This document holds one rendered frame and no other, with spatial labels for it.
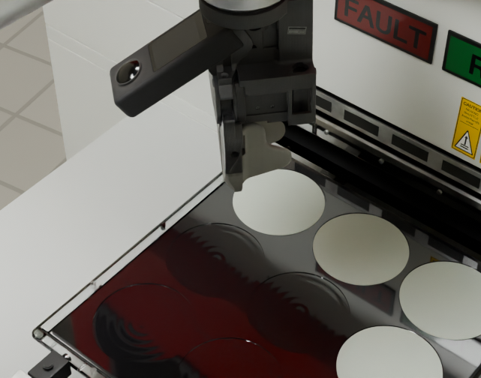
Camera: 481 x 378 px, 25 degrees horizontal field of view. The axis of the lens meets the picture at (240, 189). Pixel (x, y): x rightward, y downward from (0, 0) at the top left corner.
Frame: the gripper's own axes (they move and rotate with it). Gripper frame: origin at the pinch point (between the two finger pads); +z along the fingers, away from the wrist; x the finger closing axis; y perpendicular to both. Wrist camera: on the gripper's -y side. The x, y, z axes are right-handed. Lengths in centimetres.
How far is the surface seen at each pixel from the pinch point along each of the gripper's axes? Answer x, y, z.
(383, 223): 8.3, 16.9, 17.2
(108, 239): 17.1, -13.0, 24.0
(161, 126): 35.8, -5.4, 23.9
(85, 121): 52, -16, 36
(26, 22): 175, -38, 103
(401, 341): -7.2, 15.2, 17.4
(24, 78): 151, -38, 103
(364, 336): -6.1, 11.8, 17.3
